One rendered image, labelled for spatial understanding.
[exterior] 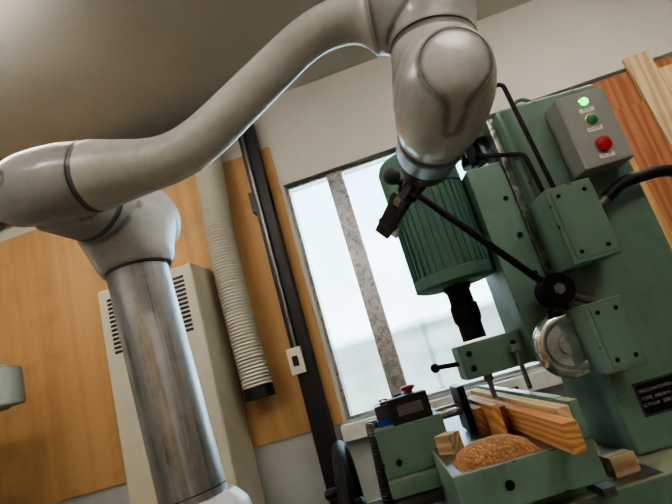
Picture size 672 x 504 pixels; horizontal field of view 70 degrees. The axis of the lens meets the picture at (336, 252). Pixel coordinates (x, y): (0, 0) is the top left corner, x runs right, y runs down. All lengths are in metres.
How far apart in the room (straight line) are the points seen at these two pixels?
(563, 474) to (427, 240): 0.49
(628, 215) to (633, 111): 1.71
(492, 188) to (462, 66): 0.62
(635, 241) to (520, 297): 0.24
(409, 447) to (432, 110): 0.68
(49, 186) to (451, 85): 0.51
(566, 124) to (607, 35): 2.02
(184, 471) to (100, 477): 2.26
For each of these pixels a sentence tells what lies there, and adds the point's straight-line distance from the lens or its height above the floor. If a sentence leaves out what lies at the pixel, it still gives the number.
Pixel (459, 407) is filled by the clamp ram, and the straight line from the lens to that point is 1.06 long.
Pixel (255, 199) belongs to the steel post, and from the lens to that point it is 2.64.
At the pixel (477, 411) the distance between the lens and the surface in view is 1.01.
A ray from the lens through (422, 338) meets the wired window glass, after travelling 2.51.
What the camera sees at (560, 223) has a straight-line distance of 0.97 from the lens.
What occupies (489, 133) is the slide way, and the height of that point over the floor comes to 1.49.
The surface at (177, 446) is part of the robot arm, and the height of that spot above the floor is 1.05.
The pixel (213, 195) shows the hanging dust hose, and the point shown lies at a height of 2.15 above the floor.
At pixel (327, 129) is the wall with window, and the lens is 2.77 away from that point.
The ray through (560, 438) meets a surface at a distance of 0.77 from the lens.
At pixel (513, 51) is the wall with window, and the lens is 2.94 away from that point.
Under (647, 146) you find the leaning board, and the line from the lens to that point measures 2.73.
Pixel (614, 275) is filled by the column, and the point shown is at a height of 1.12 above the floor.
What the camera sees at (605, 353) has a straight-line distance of 0.94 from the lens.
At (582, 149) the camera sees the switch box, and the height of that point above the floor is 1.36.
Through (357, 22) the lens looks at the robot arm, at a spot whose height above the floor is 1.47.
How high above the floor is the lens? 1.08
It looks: 14 degrees up
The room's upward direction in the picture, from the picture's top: 16 degrees counter-clockwise
